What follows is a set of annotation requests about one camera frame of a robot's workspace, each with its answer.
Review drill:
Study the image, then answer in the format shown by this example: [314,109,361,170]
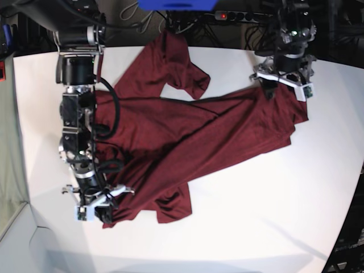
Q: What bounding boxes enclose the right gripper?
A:
[61,175,135,224]

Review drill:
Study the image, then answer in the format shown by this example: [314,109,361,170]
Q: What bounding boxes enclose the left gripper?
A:
[250,54,317,100]

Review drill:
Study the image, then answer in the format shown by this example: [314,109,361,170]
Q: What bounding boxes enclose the dark red t-shirt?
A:
[97,31,308,228]

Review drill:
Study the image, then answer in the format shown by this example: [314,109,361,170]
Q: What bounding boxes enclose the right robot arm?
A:
[13,1,132,224]

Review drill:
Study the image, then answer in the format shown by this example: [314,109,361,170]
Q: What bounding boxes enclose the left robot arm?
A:
[250,1,317,102]

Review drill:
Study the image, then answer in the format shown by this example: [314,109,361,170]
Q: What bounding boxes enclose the black power strip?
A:
[213,11,272,23]

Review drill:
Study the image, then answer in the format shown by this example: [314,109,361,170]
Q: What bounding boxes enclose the blue box at top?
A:
[138,0,217,11]

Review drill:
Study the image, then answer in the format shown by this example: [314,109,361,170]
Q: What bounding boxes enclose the red black device left edge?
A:
[0,61,6,82]

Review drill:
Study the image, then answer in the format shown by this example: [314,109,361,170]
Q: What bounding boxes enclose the blue bottle left edge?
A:
[2,24,13,48]

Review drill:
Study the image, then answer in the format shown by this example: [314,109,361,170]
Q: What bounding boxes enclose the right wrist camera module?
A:
[74,206,95,221]

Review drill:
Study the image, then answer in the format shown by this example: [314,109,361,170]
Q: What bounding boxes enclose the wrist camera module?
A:
[294,82,314,102]
[74,206,95,221]

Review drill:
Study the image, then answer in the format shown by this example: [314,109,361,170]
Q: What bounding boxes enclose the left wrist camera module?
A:
[294,82,314,102]

